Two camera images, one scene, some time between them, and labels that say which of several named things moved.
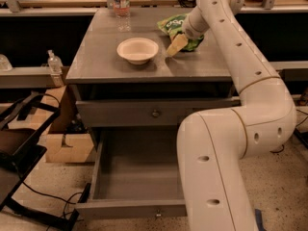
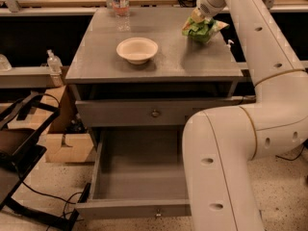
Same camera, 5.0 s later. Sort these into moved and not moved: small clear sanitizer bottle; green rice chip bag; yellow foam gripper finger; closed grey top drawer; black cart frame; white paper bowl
Moved: green rice chip bag; yellow foam gripper finger
Not moved: black cart frame; small clear sanitizer bottle; closed grey top drawer; white paper bowl
